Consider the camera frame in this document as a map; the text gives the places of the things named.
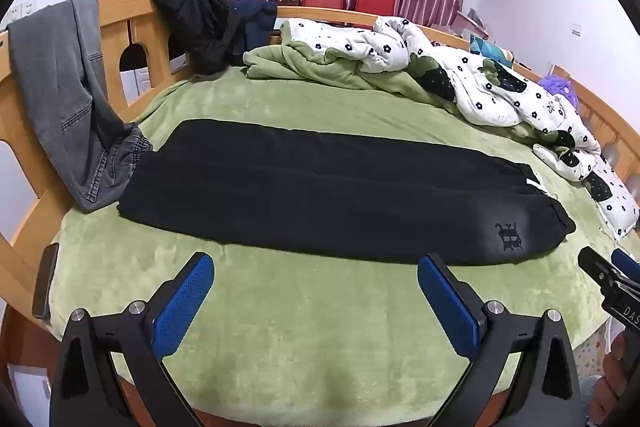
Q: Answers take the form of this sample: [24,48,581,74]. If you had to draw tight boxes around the person's right hand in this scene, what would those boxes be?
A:
[587,332,640,427]

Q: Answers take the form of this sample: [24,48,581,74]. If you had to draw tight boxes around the navy garment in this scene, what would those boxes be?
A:
[227,0,278,68]

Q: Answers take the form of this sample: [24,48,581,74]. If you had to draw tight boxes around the dark smartphone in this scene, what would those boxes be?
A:
[31,243,60,319]

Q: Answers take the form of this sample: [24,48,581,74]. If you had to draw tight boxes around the white floral quilt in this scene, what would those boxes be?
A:
[242,17,640,240]

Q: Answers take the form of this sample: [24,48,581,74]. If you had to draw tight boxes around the wooden bed frame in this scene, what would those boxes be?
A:
[0,0,640,427]

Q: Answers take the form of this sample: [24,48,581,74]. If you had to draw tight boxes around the black pants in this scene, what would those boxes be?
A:
[116,119,577,267]

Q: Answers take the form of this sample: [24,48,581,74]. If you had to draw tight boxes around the purple plush toy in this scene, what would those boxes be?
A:
[539,74,581,118]

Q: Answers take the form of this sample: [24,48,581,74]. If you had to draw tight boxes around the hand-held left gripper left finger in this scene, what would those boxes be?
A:
[49,252,216,427]

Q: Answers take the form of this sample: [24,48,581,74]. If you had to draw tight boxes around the green bed sheet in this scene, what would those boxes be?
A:
[50,64,631,408]

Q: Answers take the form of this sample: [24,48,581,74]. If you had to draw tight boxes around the grey jeans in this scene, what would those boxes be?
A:
[7,0,153,214]

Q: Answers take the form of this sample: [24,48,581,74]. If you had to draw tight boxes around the black jacket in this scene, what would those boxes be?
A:
[132,0,238,78]

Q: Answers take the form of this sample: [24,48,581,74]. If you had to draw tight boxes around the teal patterned pillow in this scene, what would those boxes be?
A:
[469,33,513,68]

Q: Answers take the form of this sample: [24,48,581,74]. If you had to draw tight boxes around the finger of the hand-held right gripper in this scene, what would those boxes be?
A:
[577,247,626,295]
[611,249,640,284]

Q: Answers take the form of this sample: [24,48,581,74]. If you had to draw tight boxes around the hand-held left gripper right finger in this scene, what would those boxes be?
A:
[417,254,583,427]

